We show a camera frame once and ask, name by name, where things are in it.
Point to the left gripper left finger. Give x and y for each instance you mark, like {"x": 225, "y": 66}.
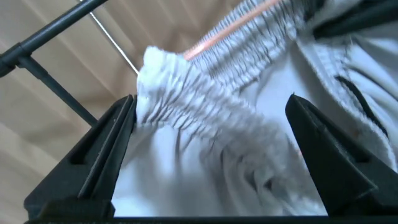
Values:
{"x": 93, "y": 174}

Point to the black clothes rack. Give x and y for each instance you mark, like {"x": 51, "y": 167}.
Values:
{"x": 56, "y": 26}

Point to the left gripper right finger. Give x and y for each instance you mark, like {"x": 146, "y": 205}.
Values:
{"x": 348, "y": 174}

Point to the pink clothes hanger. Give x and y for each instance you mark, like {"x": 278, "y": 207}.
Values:
{"x": 230, "y": 29}

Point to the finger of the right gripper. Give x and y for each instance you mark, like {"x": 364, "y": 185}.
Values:
{"x": 373, "y": 18}

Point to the pale grey shorts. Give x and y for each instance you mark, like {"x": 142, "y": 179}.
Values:
{"x": 217, "y": 155}

